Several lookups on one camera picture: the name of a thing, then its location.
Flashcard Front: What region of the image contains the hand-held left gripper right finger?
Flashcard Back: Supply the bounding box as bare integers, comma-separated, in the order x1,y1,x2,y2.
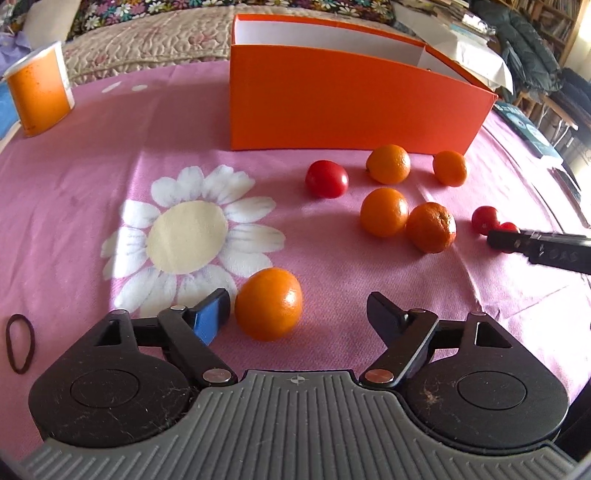
359,291,513,388

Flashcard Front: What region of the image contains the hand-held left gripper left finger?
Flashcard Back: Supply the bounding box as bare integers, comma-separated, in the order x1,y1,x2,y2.
95,288,239,388

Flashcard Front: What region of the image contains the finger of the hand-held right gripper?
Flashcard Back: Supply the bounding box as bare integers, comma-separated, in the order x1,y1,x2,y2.
486,229,536,265

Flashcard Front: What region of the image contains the red cherry tomato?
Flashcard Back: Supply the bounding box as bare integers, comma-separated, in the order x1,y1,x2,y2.
496,222,520,254
470,205,501,235
304,160,350,199

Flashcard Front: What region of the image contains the large orange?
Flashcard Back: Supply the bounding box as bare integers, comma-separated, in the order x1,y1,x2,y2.
235,267,304,343

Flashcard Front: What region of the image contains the orange cardboard box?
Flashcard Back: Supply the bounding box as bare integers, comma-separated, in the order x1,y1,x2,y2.
229,13,500,156

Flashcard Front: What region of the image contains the dark orange mandarin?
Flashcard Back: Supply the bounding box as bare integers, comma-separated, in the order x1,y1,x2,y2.
406,202,458,254

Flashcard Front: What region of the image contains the small orange mandarin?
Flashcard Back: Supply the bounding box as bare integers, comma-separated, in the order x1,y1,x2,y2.
359,186,410,239
366,144,412,186
432,150,468,188

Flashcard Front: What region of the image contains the teal book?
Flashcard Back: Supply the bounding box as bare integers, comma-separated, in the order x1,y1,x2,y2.
491,102,565,160

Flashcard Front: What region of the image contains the wooden chair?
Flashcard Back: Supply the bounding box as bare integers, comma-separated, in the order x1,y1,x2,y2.
516,87,579,140

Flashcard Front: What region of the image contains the pink floral tablecloth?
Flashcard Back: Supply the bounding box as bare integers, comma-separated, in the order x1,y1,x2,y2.
0,65,591,462

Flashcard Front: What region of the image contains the dark jacket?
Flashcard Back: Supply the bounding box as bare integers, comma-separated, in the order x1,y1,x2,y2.
470,0,563,92

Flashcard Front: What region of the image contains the wooden bookshelf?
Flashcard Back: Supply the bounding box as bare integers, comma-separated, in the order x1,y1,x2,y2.
508,0,591,66

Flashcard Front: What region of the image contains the dark floral cushion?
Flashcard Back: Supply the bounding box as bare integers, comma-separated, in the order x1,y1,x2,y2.
79,0,259,14
259,0,399,25

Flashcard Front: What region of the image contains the orange and white paper cup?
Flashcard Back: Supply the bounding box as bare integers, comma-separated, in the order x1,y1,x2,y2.
2,41,76,138

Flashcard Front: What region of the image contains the beige quilted sofa cover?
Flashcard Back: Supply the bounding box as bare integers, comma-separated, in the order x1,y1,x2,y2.
61,6,416,88

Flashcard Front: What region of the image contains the blue striped cloth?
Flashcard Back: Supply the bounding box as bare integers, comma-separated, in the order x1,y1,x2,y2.
0,78,22,140

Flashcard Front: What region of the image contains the purple cloth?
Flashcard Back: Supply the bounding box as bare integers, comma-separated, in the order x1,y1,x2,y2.
0,27,37,75

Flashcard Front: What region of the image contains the beige pillow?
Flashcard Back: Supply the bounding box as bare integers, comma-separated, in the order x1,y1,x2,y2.
22,0,83,48

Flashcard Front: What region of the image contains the black hair tie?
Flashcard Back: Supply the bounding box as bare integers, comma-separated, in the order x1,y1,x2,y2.
5,313,37,375

